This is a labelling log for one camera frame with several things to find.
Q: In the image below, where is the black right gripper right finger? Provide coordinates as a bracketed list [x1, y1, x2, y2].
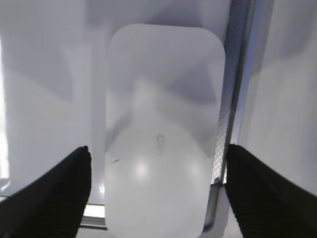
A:
[225, 144, 317, 238]

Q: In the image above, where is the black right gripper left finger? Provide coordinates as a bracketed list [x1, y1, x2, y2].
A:
[0, 146, 91, 238]

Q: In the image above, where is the white board with grey frame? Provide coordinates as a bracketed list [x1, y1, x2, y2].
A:
[0, 0, 317, 238]

